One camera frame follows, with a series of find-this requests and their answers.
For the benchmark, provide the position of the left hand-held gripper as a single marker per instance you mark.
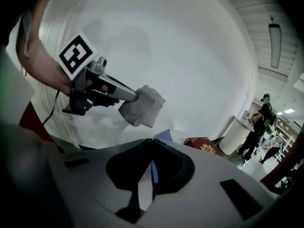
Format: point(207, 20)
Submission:
point(79, 89)

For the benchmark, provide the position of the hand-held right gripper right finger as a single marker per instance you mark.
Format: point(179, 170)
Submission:
point(213, 198)

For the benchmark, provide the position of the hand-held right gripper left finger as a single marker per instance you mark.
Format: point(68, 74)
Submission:
point(83, 174)

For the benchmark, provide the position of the grey cloth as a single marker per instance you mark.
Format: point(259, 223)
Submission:
point(142, 106)

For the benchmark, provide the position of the blue booklet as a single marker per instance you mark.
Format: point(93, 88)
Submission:
point(154, 172)

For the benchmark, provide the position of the person's left forearm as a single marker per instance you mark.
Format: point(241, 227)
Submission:
point(38, 46)

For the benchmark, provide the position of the person's left hand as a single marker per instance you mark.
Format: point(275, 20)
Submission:
point(62, 82)

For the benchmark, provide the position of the red box with gold emblem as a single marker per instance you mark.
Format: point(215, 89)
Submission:
point(204, 147)

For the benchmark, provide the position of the white cylindrical table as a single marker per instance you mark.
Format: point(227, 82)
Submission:
point(234, 136)

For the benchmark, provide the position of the white display shelving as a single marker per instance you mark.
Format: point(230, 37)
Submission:
point(287, 132)

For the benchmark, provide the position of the black-framed ceiling light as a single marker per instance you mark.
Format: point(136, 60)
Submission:
point(275, 46)

